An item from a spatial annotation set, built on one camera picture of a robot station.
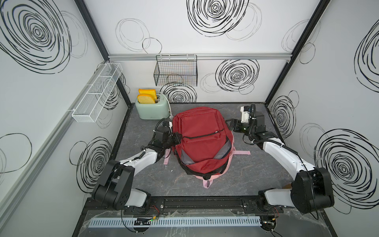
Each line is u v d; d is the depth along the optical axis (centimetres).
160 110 102
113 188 42
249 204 74
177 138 78
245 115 75
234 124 75
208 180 80
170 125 83
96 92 71
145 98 96
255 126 64
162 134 67
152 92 99
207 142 85
